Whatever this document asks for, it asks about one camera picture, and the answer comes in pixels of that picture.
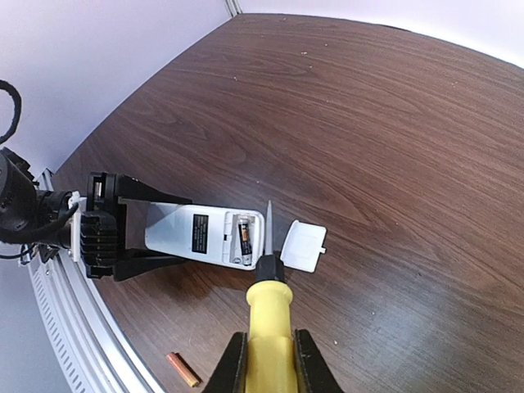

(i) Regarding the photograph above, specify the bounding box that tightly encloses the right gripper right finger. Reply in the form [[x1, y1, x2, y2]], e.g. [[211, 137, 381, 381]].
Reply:
[[294, 329, 343, 393]]

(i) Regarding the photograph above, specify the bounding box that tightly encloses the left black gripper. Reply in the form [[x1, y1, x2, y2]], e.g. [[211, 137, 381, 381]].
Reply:
[[87, 173, 192, 282]]

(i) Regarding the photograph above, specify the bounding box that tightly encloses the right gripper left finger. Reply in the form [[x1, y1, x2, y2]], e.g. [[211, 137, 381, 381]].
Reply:
[[202, 332, 248, 393]]

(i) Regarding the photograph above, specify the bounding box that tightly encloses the yellow handled screwdriver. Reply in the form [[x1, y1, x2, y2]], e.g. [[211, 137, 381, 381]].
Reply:
[[245, 202, 297, 392]]

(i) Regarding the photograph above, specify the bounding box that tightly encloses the orange battery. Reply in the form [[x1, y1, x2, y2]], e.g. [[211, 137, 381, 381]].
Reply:
[[166, 352, 201, 388]]

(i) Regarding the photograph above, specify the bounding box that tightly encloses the white remote control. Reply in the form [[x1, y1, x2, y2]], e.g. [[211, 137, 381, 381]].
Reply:
[[145, 202, 265, 271]]

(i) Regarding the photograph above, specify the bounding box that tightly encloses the white battery cover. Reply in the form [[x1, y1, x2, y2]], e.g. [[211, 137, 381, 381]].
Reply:
[[280, 220, 327, 273]]

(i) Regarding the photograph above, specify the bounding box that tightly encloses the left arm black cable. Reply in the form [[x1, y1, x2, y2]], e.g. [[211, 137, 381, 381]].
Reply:
[[0, 79, 79, 263]]

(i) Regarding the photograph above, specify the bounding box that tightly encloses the front aluminium rail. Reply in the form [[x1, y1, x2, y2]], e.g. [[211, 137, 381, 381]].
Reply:
[[18, 167, 165, 393]]

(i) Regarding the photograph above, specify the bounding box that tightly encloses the left aluminium frame post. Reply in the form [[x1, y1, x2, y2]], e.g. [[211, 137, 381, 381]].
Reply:
[[224, 0, 242, 17]]

